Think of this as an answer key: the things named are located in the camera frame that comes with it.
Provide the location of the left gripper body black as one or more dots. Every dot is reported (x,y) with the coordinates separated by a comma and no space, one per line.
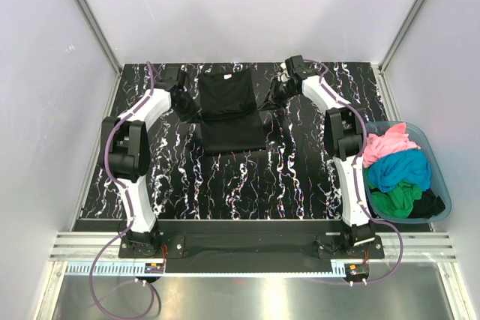
(184,104)

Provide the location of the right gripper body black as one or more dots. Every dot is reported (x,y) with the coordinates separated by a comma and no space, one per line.
(277,92)

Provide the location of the black t shirt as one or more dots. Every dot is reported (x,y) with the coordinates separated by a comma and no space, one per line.
(230,120)
(429,205)

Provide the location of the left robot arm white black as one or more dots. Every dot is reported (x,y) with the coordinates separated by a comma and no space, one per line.
(125,152)

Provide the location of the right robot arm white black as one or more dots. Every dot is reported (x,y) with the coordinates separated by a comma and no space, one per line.
(344,140)

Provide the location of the pink t shirt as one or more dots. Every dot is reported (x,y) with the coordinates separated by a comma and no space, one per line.
(394,140)

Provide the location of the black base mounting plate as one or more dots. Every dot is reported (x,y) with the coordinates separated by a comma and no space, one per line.
(238,264)

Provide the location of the blue t shirt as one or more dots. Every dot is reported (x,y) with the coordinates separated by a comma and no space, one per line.
(410,166)

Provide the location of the teal plastic laundry basket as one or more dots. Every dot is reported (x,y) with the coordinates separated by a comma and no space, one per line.
(437,185)

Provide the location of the green t shirt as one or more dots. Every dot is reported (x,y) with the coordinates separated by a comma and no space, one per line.
(396,203)

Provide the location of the black t shirt in basket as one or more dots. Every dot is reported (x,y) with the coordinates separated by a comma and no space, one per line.
(429,205)

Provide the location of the right aluminium frame post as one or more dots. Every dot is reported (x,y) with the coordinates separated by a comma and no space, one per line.
(408,22)

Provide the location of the aluminium frame post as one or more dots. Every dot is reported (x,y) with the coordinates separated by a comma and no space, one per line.
(408,22)
(99,36)

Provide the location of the left aluminium frame post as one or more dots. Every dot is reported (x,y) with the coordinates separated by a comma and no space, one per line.
(99,36)

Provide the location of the aluminium rail profile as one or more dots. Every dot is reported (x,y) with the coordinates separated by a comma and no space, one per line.
(412,247)

